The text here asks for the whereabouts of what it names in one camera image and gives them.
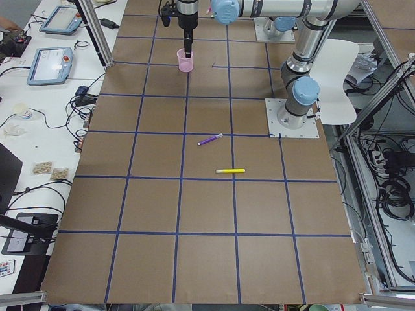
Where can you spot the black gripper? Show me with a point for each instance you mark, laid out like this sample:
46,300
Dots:
187,19

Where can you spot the purple pen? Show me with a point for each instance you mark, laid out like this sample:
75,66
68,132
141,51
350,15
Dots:
210,139

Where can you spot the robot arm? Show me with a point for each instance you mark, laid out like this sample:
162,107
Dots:
316,17
278,26

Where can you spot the pink mesh cup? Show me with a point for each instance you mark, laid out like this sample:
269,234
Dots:
185,64

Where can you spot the black power adapter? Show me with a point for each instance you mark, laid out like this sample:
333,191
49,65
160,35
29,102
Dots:
109,23

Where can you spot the far blue teach pendant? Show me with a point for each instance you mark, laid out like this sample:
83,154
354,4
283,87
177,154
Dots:
63,20

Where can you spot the blue teach pendant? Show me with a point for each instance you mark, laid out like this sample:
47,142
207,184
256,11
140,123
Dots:
50,66
63,20

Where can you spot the yellow pen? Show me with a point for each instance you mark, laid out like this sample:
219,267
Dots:
230,171

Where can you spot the near blue teach pendant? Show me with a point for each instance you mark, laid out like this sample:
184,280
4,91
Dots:
50,66

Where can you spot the white chair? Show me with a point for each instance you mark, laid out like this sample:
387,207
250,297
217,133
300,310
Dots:
330,69

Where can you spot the small white bowl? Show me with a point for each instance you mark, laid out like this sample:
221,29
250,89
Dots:
22,111

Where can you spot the snack bag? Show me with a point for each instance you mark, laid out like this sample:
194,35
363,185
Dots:
42,167
59,174

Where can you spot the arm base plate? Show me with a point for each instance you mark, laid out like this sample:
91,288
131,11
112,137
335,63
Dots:
259,22
281,124

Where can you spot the aluminium frame post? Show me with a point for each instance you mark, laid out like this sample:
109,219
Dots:
93,26

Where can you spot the black camera stand base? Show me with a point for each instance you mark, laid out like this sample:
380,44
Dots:
30,233

